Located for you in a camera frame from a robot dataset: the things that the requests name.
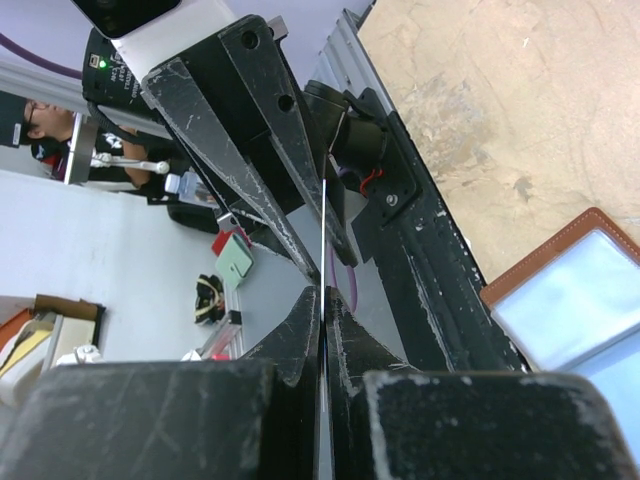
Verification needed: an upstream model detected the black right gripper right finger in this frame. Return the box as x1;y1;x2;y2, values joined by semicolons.
324;288;639;479

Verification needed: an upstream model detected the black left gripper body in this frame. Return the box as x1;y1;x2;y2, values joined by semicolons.
165;23;305;210

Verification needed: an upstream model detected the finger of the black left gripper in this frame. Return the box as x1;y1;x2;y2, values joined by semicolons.
142;59;320;284
220;14;358;267

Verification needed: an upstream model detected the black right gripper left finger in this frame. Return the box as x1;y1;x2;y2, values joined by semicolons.
1;287;320;479

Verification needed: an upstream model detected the black VIP card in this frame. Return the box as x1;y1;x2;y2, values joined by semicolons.
320;178;328;413

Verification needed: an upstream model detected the brown leather card holder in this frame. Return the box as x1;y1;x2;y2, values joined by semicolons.
479;206;640;374

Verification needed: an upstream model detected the person with glasses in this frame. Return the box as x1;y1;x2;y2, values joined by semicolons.
20;99;172;198

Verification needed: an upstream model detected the clear water bottle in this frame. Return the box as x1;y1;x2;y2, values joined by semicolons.
165;171;218;208

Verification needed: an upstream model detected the mint green pouch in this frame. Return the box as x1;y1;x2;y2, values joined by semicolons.
216;233;254;291

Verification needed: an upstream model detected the cardboard box with papers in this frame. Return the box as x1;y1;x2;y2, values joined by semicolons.
1;296;105;397

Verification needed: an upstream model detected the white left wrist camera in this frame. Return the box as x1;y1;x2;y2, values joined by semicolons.
74;0;237;79

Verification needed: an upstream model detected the aluminium frame rail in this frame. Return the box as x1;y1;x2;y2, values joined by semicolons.
311;7;396;114

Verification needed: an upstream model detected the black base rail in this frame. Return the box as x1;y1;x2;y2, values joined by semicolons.
352;88;529;373

